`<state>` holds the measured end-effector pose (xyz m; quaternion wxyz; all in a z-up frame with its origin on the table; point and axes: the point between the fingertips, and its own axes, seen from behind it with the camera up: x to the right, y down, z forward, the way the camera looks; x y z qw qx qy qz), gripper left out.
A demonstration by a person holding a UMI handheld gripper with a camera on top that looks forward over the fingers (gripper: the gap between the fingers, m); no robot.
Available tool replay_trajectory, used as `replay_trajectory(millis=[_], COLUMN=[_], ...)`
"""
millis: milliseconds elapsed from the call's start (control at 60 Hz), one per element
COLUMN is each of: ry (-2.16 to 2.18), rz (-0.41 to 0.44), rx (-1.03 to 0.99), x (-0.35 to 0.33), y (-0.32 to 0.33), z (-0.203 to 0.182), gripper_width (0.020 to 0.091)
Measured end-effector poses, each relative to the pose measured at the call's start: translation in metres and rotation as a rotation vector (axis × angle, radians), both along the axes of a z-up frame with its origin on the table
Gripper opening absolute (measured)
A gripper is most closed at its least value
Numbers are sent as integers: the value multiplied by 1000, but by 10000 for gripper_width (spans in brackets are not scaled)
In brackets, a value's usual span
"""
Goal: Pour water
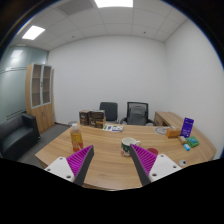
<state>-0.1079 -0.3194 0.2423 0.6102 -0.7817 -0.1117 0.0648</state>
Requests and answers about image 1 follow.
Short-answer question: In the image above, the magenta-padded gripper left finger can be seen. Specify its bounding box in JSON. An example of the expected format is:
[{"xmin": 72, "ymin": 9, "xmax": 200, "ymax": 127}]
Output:
[{"xmin": 44, "ymin": 144, "xmax": 95, "ymax": 187}]

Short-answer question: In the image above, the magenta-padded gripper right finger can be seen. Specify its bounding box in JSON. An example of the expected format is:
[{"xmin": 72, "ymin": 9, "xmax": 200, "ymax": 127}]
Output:
[{"xmin": 129, "ymin": 143, "xmax": 183, "ymax": 187}]

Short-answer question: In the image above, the orange drink bottle white cap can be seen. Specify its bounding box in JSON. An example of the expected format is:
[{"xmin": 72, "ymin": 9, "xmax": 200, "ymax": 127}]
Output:
[{"xmin": 69, "ymin": 123, "xmax": 84, "ymax": 153}]

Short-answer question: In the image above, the flat round red coaster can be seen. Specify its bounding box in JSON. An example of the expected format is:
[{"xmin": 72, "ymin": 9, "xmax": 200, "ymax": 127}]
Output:
[{"xmin": 146, "ymin": 147, "xmax": 159, "ymax": 156}]

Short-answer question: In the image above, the green and white mug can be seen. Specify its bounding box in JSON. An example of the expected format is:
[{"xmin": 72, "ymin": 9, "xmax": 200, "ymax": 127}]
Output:
[{"xmin": 120, "ymin": 137, "xmax": 142, "ymax": 158}]

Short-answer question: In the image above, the round white disc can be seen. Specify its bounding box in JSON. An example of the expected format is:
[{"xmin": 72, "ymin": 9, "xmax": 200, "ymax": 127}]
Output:
[{"xmin": 154, "ymin": 126, "xmax": 171, "ymax": 136}]

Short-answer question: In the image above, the orange cardboard box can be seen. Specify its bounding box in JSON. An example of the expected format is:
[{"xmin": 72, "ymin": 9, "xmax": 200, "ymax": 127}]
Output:
[{"xmin": 165, "ymin": 128, "xmax": 182, "ymax": 139}]

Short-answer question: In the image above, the small tan box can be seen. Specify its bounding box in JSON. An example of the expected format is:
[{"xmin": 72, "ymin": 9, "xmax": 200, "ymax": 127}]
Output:
[{"xmin": 177, "ymin": 135, "xmax": 188, "ymax": 145}]

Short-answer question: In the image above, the brown box with tan side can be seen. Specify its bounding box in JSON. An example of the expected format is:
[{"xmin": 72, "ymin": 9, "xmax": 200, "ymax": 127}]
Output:
[{"xmin": 94, "ymin": 118, "xmax": 107, "ymax": 130}]

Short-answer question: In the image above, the black mesh-back office chair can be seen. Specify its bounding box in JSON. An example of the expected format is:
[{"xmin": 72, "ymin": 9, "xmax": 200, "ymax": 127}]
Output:
[{"xmin": 119, "ymin": 101, "xmax": 155, "ymax": 127}]

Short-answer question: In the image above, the white and green leaflet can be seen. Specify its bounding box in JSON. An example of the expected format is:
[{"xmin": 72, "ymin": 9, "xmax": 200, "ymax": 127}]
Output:
[{"xmin": 102, "ymin": 124, "xmax": 124, "ymax": 133}]

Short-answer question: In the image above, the wooden side desk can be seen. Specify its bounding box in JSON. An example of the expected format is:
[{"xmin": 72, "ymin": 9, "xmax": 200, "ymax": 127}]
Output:
[{"xmin": 153, "ymin": 111, "xmax": 184, "ymax": 128}]

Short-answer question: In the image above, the green flat box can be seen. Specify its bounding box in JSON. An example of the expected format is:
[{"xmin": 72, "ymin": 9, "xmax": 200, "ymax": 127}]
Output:
[{"xmin": 185, "ymin": 135, "xmax": 200, "ymax": 148}]

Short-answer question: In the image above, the upright purple box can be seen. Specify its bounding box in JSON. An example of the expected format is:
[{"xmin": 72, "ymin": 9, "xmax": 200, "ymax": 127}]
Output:
[{"xmin": 180, "ymin": 117, "xmax": 195, "ymax": 138}]

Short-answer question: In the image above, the black solid-back office chair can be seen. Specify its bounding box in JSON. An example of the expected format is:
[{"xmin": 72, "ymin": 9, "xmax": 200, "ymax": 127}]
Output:
[{"xmin": 99, "ymin": 101, "xmax": 119, "ymax": 124}]

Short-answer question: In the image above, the wooden glass-door cabinet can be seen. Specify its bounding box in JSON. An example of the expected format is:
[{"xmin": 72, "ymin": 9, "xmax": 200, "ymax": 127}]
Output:
[{"xmin": 25, "ymin": 63, "xmax": 56, "ymax": 134}]

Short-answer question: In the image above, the black leather sofa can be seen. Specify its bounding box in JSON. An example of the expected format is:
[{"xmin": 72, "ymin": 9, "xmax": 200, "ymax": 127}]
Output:
[{"xmin": 0, "ymin": 113, "xmax": 42, "ymax": 161}]

